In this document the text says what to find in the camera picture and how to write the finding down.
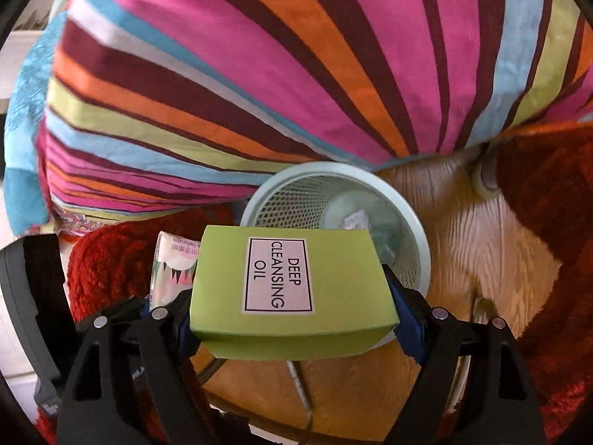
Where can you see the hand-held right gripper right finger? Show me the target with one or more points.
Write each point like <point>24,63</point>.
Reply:
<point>408,320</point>

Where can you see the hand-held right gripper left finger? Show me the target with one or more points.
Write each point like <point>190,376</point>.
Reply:
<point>185,330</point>

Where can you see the lime green cardboard box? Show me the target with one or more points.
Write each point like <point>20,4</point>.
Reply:
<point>217,287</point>

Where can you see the pale mesh wastebasket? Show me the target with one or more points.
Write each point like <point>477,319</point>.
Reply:
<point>287,194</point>

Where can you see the patterned tissue packet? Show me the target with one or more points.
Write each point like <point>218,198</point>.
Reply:
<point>170,264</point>

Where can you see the red fluffy rug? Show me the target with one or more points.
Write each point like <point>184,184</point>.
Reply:
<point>111,264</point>

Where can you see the paisley patterned mattress edge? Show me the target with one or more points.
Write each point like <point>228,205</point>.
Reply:
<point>83,225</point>

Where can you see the colourful striped bed sheet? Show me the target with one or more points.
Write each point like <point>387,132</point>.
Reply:
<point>278,55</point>

